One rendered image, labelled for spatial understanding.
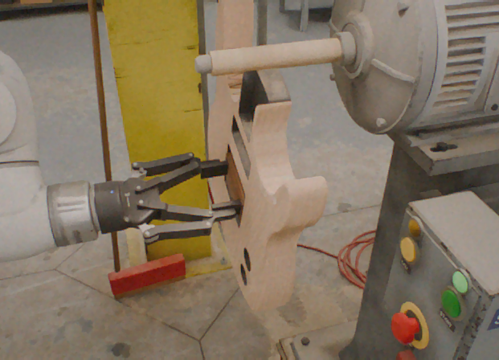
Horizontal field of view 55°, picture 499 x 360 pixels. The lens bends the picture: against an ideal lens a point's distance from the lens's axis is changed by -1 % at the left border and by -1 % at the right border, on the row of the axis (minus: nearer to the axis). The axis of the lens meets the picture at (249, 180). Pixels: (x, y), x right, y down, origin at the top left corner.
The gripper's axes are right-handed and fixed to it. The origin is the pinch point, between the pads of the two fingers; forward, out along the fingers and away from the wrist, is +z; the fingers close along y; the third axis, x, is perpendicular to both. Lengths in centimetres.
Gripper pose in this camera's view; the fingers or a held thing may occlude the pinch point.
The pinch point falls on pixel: (231, 186)
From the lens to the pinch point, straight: 74.8
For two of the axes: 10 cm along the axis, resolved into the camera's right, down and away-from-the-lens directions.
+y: 2.6, 8.0, -5.3
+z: 9.6, -1.6, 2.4
